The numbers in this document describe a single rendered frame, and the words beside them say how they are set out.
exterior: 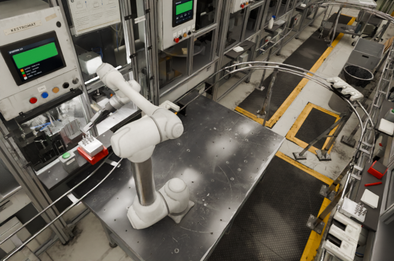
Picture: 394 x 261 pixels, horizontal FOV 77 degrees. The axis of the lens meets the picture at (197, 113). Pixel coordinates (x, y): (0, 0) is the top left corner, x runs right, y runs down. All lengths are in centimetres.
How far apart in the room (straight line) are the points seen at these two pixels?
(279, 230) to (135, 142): 188
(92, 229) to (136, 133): 163
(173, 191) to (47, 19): 111
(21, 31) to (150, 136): 74
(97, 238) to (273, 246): 154
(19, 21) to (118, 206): 120
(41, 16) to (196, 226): 145
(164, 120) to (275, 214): 184
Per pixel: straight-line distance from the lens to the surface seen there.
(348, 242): 179
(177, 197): 155
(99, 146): 173
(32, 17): 140
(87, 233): 258
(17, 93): 149
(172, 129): 109
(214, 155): 207
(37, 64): 144
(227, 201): 185
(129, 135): 106
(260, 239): 254
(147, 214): 150
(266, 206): 271
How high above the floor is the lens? 227
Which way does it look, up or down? 41 degrees down
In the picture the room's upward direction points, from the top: 5 degrees clockwise
